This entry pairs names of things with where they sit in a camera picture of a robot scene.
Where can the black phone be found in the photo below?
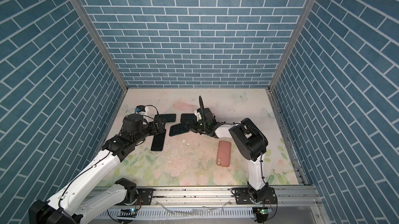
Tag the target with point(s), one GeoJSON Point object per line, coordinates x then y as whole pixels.
{"type": "Point", "coordinates": [178, 129]}
{"type": "Point", "coordinates": [158, 142]}
{"type": "Point", "coordinates": [188, 118]}

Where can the right controller board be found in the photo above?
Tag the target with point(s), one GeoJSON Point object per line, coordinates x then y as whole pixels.
{"type": "Point", "coordinates": [261, 214]}

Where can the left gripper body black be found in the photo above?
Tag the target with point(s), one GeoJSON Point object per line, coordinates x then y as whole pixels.
{"type": "Point", "coordinates": [152, 130]}

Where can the left controller board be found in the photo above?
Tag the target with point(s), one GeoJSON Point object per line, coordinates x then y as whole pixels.
{"type": "Point", "coordinates": [127, 213]}

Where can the controller board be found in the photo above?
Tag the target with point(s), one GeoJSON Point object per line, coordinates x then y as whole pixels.
{"type": "Point", "coordinates": [261, 214]}
{"type": "Point", "coordinates": [127, 213]}

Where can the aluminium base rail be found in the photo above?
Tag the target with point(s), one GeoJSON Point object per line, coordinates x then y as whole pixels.
{"type": "Point", "coordinates": [219, 196]}

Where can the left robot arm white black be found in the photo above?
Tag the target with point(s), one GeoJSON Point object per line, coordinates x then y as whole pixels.
{"type": "Point", "coordinates": [69, 205]}

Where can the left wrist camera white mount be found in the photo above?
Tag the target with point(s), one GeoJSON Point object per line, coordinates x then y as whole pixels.
{"type": "Point", "coordinates": [141, 109]}

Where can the pink phone case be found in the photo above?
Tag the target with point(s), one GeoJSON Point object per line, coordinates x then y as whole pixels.
{"type": "Point", "coordinates": [224, 153]}

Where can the blue phone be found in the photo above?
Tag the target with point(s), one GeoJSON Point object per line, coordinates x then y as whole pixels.
{"type": "Point", "coordinates": [167, 118]}

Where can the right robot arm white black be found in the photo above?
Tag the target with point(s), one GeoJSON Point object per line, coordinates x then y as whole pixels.
{"type": "Point", "coordinates": [250, 141]}

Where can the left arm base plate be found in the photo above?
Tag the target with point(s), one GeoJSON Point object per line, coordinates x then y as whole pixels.
{"type": "Point", "coordinates": [146, 196]}

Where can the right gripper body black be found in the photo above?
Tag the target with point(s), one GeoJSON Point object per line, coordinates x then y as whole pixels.
{"type": "Point", "coordinates": [199, 127]}

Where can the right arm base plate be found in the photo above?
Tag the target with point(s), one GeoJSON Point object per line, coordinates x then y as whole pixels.
{"type": "Point", "coordinates": [243, 195]}

